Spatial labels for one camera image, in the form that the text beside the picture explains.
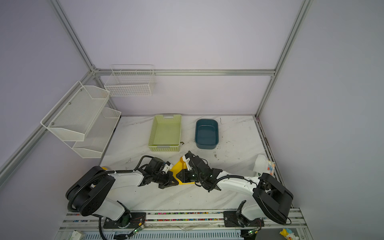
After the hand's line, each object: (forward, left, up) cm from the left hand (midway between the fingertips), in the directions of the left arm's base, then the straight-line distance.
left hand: (177, 184), depth 84 cm
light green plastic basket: (+37, +12, 0) cm, 39 cm away
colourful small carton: (+9, -55, +5) cm, 56 cm away
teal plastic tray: (+35, -18, +3) cm, 39 cm away
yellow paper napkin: (+12, +1, -1) cm, 12 cm away
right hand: (+1, 0, +9) cm, 9 cm away
